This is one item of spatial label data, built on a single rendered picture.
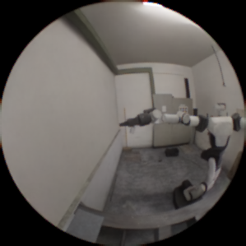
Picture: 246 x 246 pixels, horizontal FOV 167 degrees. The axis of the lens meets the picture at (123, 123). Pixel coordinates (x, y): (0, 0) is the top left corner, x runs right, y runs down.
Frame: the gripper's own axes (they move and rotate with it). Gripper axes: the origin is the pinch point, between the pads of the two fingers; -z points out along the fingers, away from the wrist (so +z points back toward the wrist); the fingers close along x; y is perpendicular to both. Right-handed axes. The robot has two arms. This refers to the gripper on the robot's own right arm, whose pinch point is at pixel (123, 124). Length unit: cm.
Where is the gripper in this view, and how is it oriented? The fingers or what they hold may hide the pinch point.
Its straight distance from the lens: 57.2
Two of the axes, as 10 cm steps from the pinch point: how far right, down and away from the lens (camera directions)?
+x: -0.7, 0.4, 10.0
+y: -2.3, -9.7, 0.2
